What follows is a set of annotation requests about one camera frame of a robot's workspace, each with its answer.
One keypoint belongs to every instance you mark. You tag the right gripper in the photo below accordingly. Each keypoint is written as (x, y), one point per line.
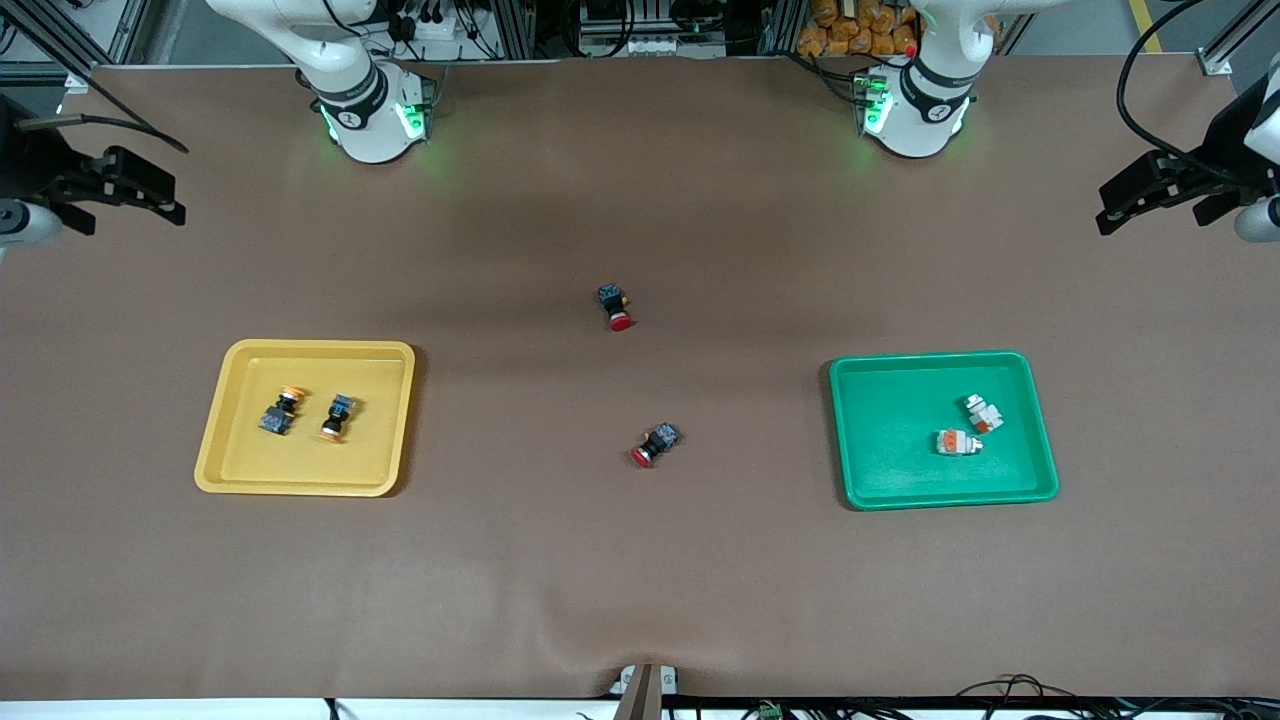
(40, 170)

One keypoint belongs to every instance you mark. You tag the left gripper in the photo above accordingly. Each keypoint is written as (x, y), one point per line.
(1206, 177)

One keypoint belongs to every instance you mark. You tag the yellow pushbutton dark block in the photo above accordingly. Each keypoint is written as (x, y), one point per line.
(278, 418)

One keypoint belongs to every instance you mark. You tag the yellow pushbutton blue block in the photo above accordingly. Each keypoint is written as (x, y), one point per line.
(338, 415)

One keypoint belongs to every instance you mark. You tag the green pushbutton orange block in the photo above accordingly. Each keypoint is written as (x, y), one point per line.
(955, 443)

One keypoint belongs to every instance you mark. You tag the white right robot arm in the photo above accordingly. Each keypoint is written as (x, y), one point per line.
(360, 110)

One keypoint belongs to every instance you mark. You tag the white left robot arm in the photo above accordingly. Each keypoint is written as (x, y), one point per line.
(915, 110)

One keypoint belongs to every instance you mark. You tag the orange snack pile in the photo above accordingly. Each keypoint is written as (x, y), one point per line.
(850, 30)

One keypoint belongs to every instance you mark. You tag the yellow plastic tray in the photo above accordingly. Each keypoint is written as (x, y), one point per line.
(380, 450)

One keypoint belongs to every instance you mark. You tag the green plastic tray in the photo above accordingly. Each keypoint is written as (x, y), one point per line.
(900, 440)

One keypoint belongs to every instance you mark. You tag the red pushbutton black body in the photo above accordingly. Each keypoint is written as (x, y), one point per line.
(612, 300)

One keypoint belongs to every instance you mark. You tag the white power strip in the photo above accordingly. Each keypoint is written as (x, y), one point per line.
(630, 46)

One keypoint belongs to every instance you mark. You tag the red pushbutton blue block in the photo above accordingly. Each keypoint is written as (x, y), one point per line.
(655, 443)

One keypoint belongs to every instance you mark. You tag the brown table mat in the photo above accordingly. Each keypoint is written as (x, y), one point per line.
(640, 560)

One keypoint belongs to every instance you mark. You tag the green terminal connector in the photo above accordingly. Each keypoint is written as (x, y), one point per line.
(768, 712)

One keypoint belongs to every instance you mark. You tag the aluminium frame profile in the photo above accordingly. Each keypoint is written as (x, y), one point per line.
(1225, 55)
(130, 30)

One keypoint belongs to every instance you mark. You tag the brown post metal bracket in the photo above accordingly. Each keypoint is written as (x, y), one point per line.
(640, 695)

